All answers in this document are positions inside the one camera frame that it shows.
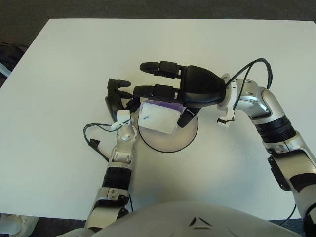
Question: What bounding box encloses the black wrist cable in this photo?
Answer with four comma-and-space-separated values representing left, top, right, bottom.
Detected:
228, 58, 297, 225
83, 122, 134, 213

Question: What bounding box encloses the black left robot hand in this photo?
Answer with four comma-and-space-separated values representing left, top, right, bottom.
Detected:
105, 78, 140, 123

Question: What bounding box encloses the black bag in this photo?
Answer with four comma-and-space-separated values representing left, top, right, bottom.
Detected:
0, 42, 29, 89

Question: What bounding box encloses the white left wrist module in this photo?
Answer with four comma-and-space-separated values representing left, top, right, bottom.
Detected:
110, 110, 135, 131

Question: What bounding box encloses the purple tissue paper pack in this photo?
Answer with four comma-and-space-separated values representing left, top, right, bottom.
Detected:
138, 99, 187, 135

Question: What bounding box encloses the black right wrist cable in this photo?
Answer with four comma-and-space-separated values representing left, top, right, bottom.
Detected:
228, 58, 297, 225

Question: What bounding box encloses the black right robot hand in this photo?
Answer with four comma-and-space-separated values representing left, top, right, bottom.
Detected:
132, 60, 229, 128

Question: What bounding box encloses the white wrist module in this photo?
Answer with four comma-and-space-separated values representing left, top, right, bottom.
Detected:
110, 110, 135, 131
216, 73, 237, 128

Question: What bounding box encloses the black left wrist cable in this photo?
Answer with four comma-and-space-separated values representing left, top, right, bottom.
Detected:
83, 122, 134, 213

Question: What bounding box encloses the white plate with black rim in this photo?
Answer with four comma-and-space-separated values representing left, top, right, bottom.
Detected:
137, 112, 199, 154

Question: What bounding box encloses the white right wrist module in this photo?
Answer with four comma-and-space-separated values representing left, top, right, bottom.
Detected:
216, 73, 237, 128

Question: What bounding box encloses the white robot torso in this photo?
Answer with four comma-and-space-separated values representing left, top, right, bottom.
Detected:
56, 201, 307, 237

